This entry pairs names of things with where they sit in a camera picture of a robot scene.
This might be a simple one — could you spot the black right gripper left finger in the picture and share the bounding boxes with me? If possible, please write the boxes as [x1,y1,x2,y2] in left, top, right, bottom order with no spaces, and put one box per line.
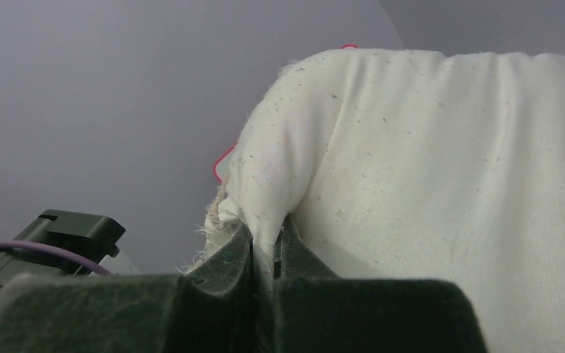
[186,225,255,352]

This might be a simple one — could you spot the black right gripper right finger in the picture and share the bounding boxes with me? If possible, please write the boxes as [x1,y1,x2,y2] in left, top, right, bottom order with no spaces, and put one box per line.
[274,215,338,352]

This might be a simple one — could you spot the white pillow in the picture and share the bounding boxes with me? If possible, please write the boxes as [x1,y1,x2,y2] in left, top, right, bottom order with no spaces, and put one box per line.
[200,49,565,352]

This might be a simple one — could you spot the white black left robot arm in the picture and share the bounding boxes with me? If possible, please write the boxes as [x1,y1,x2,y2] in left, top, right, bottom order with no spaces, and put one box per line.
[0,210,138,288]

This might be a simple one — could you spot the pink framed whiteboard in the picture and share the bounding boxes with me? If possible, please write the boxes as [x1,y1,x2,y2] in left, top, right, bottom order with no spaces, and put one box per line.
[214,50,335,183]

